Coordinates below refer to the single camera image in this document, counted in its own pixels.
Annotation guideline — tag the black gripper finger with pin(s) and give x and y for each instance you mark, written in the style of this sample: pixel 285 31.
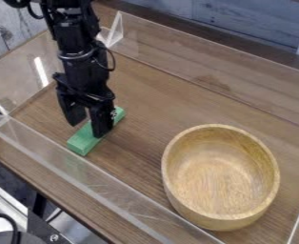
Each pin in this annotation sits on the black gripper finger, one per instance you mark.
pixel 103 118
pixel 73 109

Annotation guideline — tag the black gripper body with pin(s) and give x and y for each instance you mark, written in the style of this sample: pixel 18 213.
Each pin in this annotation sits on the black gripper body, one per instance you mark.
pixel 83 82

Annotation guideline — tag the green rectangular block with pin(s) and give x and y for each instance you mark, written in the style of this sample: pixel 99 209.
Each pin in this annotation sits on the green rectangular block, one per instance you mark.
pixel 83 141

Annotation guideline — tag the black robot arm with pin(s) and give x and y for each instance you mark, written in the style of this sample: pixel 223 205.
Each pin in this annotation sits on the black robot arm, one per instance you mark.
pixel 73 23

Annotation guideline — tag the brown wooden bowl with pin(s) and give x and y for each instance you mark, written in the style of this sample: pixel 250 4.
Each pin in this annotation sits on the brown wooden bowl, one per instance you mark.
pixel 221 176

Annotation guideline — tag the clear acrylic corner bracket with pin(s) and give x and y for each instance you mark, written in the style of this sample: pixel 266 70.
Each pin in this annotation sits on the clear acrylic corner bracket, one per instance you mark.
pixel 113 35

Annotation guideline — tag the clear acrylic enclosure wall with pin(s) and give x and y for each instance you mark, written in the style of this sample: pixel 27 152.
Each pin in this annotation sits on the clear acrylic enclosure wall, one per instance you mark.
pixel 177 81

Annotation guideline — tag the black metal bracket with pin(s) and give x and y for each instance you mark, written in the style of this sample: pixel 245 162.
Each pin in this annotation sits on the black metal bracket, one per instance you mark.
pixel 41 229

